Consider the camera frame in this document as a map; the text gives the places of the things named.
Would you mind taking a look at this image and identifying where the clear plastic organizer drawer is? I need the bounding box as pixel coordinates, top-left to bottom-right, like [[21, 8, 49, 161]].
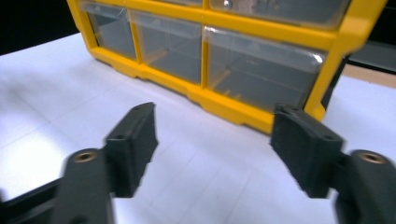
[[208, 0, 352, 31]]

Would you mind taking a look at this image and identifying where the yellow black drawer organizer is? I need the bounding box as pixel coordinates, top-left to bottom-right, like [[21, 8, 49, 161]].
[[65, 0, 390, 135]]

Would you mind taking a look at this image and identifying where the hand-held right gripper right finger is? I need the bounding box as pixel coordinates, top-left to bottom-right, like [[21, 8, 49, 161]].
[[270, 104, 345, 199]]

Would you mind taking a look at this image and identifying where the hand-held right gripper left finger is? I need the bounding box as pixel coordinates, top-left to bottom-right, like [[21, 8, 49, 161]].
[[104, 102, 160, 199]]

